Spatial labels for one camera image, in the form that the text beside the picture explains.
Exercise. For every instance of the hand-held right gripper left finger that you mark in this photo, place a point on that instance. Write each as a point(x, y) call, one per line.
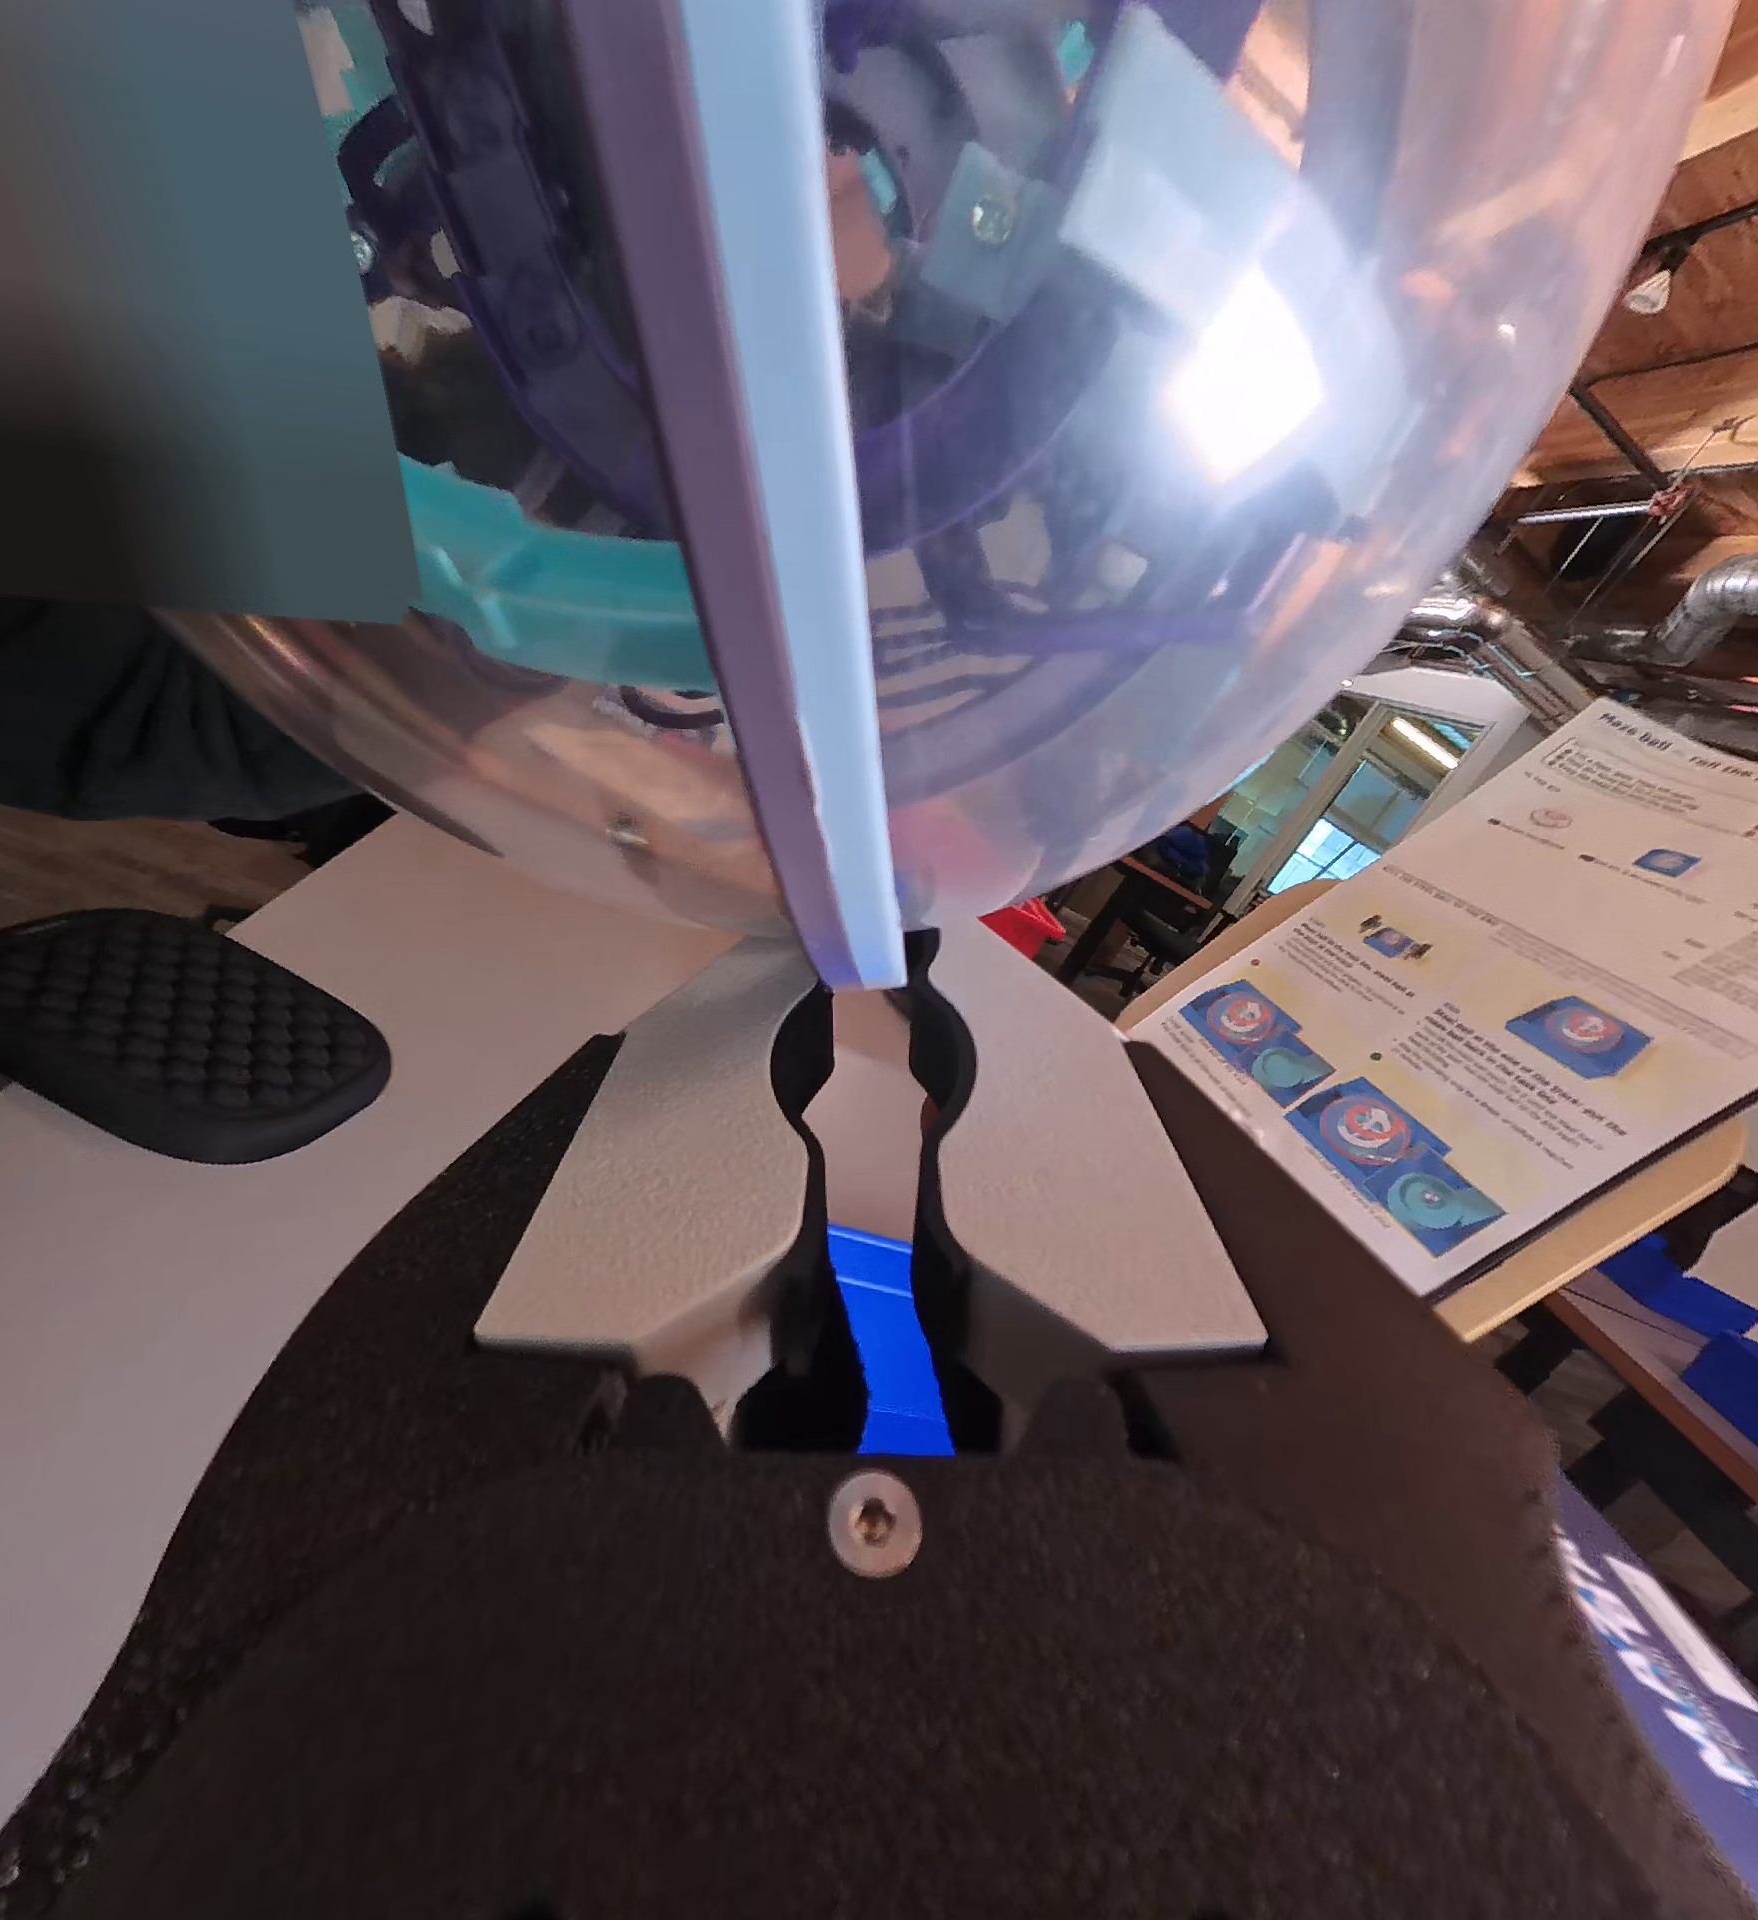
point(654, 1201)

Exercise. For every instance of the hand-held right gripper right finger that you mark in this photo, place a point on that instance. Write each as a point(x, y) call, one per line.
point(1075, 1201)

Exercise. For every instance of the clear maze ball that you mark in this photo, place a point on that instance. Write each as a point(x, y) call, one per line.
point(1120, 450)

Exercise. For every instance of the blue plastic bin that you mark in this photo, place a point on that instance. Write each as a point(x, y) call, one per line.
point(880, 1350)

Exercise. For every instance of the printed instruction sheet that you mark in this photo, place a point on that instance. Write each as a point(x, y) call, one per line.
point(1570, 975)

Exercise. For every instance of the blue tape strips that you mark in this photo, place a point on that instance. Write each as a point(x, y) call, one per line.
point(1704, 1327)

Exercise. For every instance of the dark blue cardboard box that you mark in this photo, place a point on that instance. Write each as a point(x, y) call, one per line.
point(1721, 1725)

